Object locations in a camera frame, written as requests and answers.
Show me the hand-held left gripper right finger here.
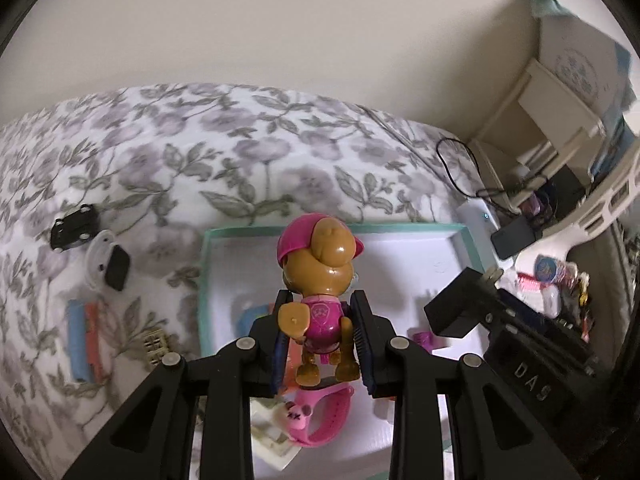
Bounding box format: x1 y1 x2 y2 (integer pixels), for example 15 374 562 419
349 290 583 480

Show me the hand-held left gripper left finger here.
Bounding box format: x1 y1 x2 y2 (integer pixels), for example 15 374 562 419
62 287 297 480

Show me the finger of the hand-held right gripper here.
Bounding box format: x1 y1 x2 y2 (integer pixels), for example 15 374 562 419
482 310 599 379
496 286 597 362

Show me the purple packet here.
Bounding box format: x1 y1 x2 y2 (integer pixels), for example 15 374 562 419
407 329 449 356

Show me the pink toy watch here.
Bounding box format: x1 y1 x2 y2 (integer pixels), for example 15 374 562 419
285 382 354 449

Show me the white tray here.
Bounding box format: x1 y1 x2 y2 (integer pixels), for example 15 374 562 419
197 222 488 480

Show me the puppy toy figure pink hat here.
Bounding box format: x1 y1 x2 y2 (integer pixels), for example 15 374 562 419
276 214 366 389

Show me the blue orange toy bus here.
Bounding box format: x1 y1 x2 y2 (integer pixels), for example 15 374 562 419
66 299 106 383
235 302 281 342

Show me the blue round tin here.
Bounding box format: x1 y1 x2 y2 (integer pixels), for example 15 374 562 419
535 254 561 281

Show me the black flat device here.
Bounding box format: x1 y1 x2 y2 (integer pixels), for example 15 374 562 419
491 216 539 261

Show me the white illustrated card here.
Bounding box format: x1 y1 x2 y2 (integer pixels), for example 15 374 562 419
250 400 301 471

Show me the white power bank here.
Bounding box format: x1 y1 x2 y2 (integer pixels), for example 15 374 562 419
457 199 501 261

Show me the beige grid plastic piece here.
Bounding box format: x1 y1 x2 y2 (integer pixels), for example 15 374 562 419
141 329 171 367

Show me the white slotted plastic basket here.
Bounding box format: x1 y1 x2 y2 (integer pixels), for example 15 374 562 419
540 150 640 247

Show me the white round case black clip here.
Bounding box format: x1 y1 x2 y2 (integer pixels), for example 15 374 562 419
85 230 132 292

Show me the floral printed blanket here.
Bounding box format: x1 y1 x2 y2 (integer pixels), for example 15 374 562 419
0 82 481 480

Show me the cream shelf unit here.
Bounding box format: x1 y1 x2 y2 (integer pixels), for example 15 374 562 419
470 57 608 211

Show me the black toy car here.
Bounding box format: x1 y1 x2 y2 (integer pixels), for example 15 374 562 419
50 203 99 250

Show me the white printed carton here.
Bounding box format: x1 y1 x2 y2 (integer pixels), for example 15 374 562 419
537 12 633 122

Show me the teal cloth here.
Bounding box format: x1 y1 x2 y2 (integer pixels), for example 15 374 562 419
505 0 571 19

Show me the black cable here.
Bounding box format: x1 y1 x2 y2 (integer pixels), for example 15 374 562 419
435 137 551 211

